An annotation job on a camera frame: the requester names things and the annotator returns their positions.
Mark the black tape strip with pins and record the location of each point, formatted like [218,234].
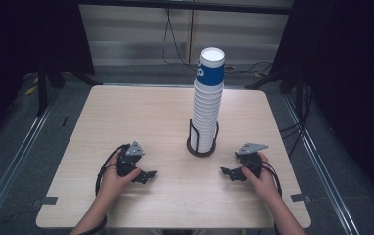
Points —
[64,121]

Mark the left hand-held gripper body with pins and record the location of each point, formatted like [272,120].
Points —
[128,163]

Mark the black tripod stand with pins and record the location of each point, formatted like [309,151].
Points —
[41,94]
[301,94]

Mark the person's right hand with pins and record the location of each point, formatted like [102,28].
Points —
[265,186]

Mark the stack of white paper cups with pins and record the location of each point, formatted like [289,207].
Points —
[208,107]

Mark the black curtain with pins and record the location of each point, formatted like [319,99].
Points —
[354,65]
[18,32]

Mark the yellow floor tape piece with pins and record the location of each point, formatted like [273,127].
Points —
[31,90]

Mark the grey tape piece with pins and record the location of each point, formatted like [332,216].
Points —
[49,200]
[301,197]

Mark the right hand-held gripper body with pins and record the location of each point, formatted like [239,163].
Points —
[252,161]

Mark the black overhead bar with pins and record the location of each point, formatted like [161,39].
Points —
[208,6]

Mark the metal floor rail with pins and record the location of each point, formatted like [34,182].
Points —
[325,182]
[12,169]

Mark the person's left hand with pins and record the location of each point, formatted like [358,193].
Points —
[115,186]

